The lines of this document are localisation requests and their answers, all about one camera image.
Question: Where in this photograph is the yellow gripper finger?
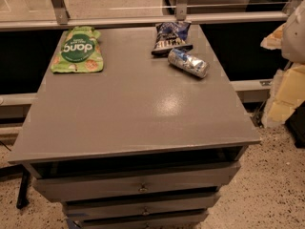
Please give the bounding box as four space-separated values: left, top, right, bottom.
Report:
261 64 305 127
260 24 285 50

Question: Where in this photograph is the blue chip bag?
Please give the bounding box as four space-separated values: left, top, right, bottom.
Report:
152 22 193 56

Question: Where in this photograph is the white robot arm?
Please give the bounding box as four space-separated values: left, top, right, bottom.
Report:
260 1 305 127

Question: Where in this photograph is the green dang chip bag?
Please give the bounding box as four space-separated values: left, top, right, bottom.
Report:
51 26 104 73

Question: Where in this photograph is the crushed silver blue can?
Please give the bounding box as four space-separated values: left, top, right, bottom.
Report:
168 49 209 78

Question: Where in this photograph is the middle cabinet drawer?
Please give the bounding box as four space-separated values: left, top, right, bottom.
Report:
64 193 220 220

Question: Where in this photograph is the cabinet drawer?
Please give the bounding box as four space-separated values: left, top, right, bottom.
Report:
33 161 240 202
64 193 220 220
80 210 208 229

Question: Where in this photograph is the grey drawer cabinet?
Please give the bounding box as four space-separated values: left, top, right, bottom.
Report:
8 26 262 229

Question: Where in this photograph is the bottom cabinet drawer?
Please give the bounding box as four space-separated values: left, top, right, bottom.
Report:
80 210 208 229

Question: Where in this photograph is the top cabinet drawer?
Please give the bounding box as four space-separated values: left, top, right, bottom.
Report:
33 161 240 202

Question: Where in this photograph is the metal railing frame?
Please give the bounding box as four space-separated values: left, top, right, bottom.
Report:
0 0 305 119

